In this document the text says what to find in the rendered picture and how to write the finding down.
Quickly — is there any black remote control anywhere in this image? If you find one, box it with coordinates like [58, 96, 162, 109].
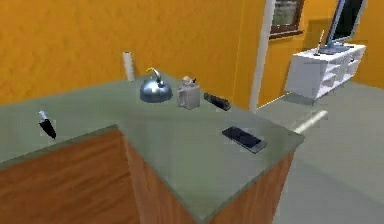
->
[203, 92, 232, 112]

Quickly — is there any green-topped wooden counter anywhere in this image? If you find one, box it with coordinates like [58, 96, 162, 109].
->
[0, 73, 306, 224]

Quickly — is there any black cell phone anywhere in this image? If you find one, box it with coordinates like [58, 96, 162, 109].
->
[221, 125, 268, 155]

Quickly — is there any white paper towel roll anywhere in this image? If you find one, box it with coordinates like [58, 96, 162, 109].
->
[122, 51, 136, 83]

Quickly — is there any dark-framed window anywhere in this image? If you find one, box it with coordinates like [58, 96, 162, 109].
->
[269, 0, 306, 40]

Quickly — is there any white shelf unit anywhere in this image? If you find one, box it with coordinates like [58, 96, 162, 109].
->
[284, 43, 367, 101]

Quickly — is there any thin white candle stick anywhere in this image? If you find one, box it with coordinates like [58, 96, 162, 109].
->
[313, 29, 325, 57]

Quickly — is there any grey-framed television set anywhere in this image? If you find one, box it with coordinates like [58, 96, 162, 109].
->
[318, 0, 368, 55]

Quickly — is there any silver kettle with yellow handle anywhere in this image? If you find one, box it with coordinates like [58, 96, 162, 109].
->
[139, 67, 174, 104]

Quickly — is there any black-handled knife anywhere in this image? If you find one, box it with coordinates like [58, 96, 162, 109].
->
[37, 110, 57, 140]

